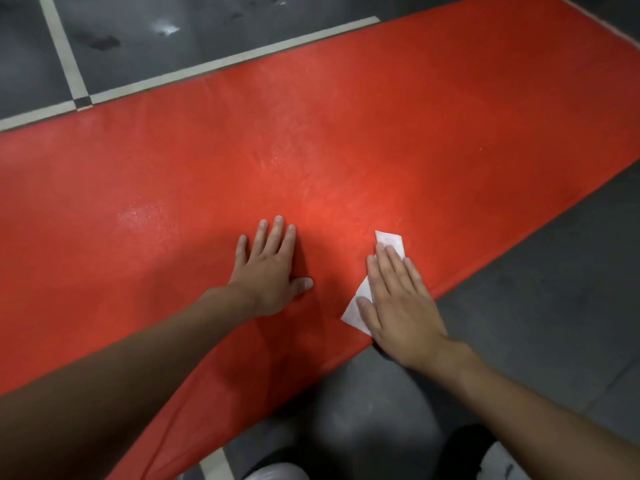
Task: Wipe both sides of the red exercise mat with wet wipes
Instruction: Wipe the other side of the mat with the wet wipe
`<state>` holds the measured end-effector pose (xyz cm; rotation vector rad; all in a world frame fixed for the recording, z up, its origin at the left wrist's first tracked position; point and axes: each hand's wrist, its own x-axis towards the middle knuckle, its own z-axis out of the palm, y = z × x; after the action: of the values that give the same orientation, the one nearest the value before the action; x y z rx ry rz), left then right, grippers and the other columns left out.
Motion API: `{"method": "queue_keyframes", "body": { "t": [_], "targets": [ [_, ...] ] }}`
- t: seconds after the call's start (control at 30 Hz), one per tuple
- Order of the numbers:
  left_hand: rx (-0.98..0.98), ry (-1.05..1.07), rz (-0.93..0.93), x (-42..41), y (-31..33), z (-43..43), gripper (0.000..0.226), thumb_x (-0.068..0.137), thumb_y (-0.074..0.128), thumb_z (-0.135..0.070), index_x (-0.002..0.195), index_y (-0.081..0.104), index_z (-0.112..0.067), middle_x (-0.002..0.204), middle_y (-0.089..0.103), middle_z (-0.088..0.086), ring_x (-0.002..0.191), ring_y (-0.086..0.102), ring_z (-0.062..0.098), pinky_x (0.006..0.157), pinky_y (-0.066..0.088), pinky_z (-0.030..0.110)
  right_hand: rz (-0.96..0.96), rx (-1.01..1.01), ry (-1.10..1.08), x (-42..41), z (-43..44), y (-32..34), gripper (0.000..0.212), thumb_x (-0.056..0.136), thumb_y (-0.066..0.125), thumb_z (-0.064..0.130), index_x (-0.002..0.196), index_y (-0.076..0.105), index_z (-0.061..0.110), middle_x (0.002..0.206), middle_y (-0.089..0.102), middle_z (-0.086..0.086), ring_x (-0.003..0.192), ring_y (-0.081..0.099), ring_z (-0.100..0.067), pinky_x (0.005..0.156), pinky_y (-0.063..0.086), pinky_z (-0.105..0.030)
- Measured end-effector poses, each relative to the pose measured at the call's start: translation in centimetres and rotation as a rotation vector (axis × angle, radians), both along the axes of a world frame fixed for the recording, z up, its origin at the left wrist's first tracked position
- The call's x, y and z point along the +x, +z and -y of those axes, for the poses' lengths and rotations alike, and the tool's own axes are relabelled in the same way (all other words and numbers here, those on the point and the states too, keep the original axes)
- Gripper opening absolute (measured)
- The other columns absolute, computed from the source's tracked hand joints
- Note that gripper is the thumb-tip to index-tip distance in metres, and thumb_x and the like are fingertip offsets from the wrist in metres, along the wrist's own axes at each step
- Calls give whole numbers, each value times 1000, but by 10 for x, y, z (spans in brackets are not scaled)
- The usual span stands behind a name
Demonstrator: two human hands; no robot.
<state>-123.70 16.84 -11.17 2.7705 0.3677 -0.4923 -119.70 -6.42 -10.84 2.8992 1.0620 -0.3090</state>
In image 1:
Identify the person's left hand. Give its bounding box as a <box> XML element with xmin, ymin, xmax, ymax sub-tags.
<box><xmin>227</xmin><ymin>215</ymin><xmax>315</xmax><ymax>318</ymax></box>

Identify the person's right hand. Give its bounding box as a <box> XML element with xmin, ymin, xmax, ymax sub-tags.
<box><xmin>355</xmin><ymin>243</ymin><xmax>473</xmax><ymax>378</ymax></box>

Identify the white wet wipe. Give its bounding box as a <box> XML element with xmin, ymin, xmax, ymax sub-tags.
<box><xmin>340</xmin><ymin>230</ymin><xmax>407</xmax><ymax>337</ymax></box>

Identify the red mat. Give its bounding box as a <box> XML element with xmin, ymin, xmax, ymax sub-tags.
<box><xmin>0</xmin><ymin>0</ymin><xmax>640</xmax><ymax>480</ymax></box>

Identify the person's right forearm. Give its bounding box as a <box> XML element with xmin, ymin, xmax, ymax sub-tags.
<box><xmin>432</xmin><ymin>344</ymin><xmax>640</xmax><ymax>480</ymax></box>

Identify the person's left forearm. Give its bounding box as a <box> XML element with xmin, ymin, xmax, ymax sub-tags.
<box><xmin>0</xmin><ymin>287</ymin><xmax>259</xmax><ymax>480</ymax></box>

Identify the white fluffy padding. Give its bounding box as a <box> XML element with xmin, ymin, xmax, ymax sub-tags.
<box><xmin>555</xmin><ymin>0</ymin><xmax>640</xmax><ymax>49</ymax></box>

